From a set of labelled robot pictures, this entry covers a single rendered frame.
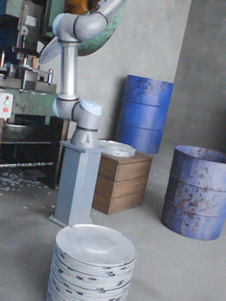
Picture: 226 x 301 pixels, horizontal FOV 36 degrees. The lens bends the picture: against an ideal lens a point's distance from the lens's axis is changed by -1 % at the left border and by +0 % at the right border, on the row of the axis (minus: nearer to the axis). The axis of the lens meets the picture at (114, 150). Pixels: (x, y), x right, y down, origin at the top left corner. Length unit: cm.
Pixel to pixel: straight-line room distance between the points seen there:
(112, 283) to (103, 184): 104
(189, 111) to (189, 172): 336
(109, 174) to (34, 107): 64
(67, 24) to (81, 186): 80
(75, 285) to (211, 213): 111
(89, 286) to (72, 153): 81
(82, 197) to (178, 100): 382
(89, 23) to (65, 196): 88
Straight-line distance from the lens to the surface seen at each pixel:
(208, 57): 530
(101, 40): 245
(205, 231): 215
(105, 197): 216
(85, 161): 179
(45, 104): 230
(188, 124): 534
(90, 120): 178
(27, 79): 227
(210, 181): 203
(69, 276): 121
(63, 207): 190
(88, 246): 125
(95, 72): 436
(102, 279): 119
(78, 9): 261
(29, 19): 237
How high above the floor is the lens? 83
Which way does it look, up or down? 12 degrees down
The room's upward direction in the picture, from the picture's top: 11 degrees clockwise
